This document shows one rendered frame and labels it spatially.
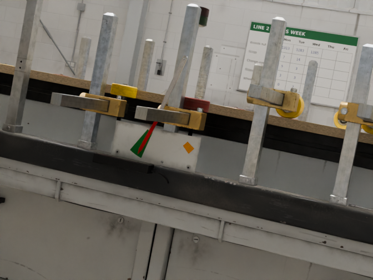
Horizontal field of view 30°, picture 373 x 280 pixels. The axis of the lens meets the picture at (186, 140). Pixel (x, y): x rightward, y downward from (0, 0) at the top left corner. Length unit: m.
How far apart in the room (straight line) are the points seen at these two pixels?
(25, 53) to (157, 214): 0.64
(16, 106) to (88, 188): 0.34
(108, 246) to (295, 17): 7.20
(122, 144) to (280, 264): 0.61
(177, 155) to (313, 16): 7.38
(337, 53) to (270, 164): 7.04
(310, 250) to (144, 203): 0.49
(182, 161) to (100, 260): 0.56
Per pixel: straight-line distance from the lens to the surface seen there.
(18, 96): 2.19
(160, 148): 1.98
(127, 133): 2.02
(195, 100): 2.00
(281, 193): 1.88
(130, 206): 2.06
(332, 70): 9.10
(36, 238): 2.47
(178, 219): 2.01
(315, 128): 2.05
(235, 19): 9.44
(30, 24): 2.20
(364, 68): 1.88
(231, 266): 2.22
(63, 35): 10.32
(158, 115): 1.72
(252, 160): 1.91
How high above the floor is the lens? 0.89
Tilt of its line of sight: 3 degrees down
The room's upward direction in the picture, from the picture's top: 11 degrees clockwise
